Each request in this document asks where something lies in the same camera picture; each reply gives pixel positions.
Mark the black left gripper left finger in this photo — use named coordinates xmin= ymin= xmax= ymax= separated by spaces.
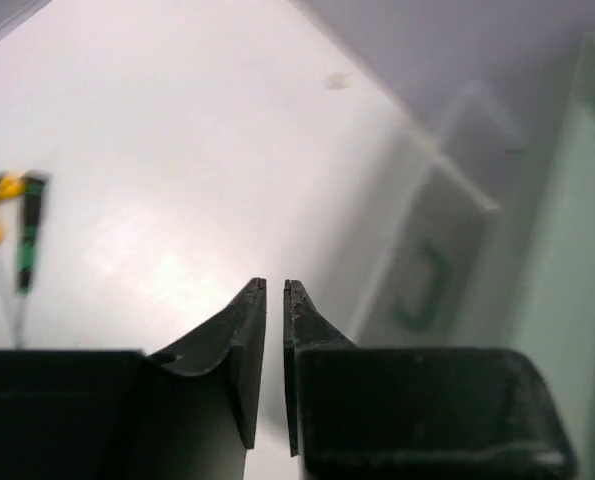
xmin=0 ymin=278 xmax=266 ymax=479

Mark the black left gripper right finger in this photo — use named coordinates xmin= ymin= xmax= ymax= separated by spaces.
xmin=283 ymin=280 xmax=577 ymax=480

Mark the green plastic toolbox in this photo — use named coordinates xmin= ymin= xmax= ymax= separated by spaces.
xmin=354 ymin=33 xmax=595 ymax=479

